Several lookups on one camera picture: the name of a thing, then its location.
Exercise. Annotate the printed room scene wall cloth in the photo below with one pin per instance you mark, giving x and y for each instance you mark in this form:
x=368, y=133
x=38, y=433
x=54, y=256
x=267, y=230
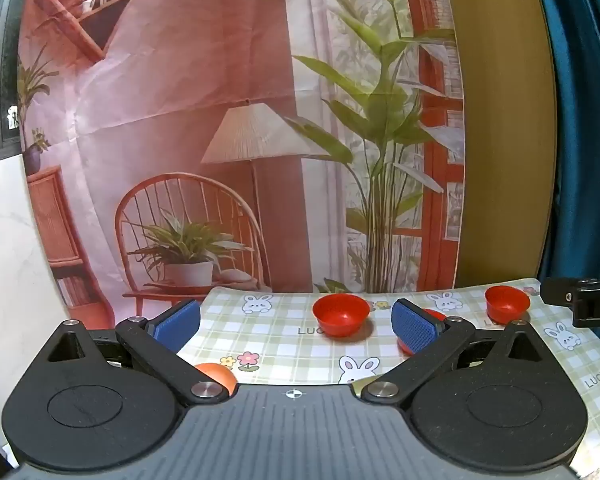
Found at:
x=180, y=110

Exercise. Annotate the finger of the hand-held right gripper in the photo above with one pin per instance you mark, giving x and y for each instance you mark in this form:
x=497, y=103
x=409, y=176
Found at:
x=557, y=292

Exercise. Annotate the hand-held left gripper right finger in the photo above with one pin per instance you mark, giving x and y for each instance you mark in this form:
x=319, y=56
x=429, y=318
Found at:
x=415, y=329

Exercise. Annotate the red plastic bowl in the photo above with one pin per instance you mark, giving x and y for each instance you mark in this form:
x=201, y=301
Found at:
x=434, y=315
x=341, y=316
x=505, y=302

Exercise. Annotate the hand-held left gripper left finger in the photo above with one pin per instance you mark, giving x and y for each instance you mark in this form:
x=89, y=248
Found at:
x=180, y=324

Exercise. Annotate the teal curtain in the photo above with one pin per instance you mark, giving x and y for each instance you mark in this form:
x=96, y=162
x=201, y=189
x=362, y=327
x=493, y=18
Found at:
x=590, y=110

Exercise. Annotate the yellow-brown wooden board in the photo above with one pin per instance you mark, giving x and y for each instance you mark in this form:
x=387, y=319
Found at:
x=500, y=160

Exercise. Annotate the checked rabbit print tablecloth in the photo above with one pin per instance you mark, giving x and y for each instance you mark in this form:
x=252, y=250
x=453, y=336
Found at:
x=290, y=355

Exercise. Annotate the orange round object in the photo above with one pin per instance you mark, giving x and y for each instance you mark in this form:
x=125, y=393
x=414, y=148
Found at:
x=217, y=374

